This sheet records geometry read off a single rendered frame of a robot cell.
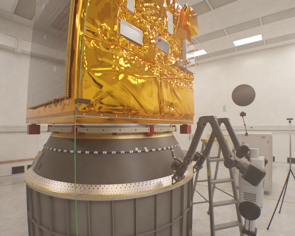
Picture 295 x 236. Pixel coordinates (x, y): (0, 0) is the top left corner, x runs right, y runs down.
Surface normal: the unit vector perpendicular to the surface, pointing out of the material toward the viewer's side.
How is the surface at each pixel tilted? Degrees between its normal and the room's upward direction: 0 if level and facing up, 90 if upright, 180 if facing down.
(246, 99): 90
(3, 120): 90
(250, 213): 90
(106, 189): 43
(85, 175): 62
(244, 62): 90
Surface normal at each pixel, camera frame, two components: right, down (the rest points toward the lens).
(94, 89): 0.69, -0.04
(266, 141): -0.64, -0.04
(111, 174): 0.15, -0.51
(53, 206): -0.32, -0.04
